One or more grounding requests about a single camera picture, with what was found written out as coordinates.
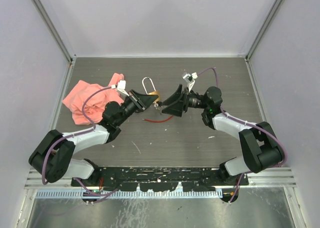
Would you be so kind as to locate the slotted cable duct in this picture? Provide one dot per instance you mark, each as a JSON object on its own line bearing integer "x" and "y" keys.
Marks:
{"x": 176, "y": 194}

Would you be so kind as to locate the silver brass lock keys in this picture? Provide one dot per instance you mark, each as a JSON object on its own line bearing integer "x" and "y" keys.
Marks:
{"x": 158, "y": 106}

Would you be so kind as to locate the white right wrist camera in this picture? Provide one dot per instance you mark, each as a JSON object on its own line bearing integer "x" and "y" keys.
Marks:
{"x": 190, "y": 79}

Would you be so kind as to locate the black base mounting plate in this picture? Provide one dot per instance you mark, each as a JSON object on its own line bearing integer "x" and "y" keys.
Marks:
{"x": 158, "y": 179}

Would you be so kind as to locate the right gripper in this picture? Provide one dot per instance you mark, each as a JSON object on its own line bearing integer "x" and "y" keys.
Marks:
{"x": 176, "y": 108}

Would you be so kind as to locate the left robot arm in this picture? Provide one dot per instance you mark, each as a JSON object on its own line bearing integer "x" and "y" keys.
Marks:
{"x": 53, "y": 157}

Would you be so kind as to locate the pink cloth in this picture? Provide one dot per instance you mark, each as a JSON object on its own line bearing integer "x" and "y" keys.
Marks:
{"x": 87, "y": 102}

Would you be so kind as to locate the large brass padlock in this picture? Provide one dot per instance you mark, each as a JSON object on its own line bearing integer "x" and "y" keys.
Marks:
{"x": 149, "y": 87}

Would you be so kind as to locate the aluminium frame rail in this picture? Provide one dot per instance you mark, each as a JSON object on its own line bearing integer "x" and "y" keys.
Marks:
{"x": 272, "y": 177}

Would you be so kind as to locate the red cable seal lock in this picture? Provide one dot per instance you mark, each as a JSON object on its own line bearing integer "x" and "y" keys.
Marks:
{"x": 158, "y": 121}

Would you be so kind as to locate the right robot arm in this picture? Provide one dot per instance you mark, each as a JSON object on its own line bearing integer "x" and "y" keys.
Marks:
{"x": 259, "y": 146}

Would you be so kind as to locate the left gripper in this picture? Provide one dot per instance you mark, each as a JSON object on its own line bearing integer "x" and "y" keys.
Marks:
{"x": 141, "y": 101}

